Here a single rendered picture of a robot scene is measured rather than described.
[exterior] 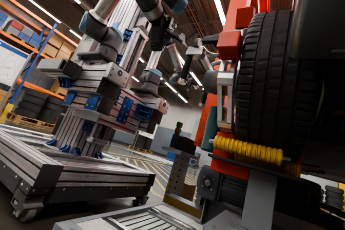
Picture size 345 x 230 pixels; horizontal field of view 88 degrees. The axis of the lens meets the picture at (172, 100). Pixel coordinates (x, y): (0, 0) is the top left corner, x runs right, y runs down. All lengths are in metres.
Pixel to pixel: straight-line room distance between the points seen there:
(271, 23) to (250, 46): 0.12
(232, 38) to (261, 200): 0.61
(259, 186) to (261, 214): 0.09
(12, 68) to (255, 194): 6.47
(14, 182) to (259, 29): 1.17
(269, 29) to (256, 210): 0.66
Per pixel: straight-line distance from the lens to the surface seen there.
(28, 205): 0.99
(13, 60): 6.68
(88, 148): 1.42
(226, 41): 0.71
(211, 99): 1.48
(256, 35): 0.74
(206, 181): 1.16
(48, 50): 10.74
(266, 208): 0.85
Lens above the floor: 0.41
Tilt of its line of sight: 16 degrees up
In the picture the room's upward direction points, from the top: 17 degrees clockwise
